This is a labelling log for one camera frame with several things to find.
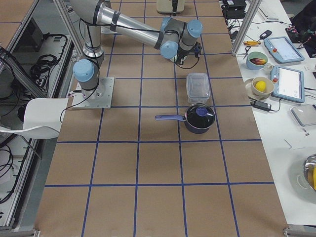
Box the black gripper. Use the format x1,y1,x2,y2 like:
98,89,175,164
172,42,201,65

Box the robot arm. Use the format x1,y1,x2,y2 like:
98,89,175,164
71,0,203,67

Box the blue bowl with fruit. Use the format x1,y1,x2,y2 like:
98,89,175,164
246,51,268,70

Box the cream bowl with lemon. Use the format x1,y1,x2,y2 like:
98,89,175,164
244,77,275,100

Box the steel mixing bowl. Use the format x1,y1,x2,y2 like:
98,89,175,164
297,154,316,191

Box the clear plastic food container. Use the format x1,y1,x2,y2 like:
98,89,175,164
186,73,210,104

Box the scissors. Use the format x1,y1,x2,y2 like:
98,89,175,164
243,45,251,59

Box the cream two-slot toaster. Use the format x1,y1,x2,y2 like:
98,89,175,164
156,0,185,14

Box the dark blue saucepan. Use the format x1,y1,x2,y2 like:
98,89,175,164
155,103,215,134

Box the black car key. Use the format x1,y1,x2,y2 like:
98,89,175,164
259,30,272,40

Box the yellow lemon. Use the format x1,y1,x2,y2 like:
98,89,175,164
255,80,266,92

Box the blue teach pendant far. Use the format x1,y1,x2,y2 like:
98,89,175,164
264,37,305,63

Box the blue teach pendant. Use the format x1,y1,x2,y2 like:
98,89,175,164
271,66,305,103
264,37,305,63

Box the black power adapter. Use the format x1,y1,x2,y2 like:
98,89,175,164
250,100,271,112

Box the blue teach pendant near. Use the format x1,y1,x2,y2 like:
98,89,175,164
271,66,305,103

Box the white kitchen scale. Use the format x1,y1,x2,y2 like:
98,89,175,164
290,104,316,126

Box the white chair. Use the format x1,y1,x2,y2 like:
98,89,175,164
0,98,68,140

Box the yellow handled screwdriver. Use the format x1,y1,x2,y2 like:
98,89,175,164
243,40,261,46

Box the aluminium frame post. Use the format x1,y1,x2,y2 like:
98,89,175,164
231,0,261,56

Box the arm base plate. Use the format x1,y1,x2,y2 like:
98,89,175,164
72,77,115,109

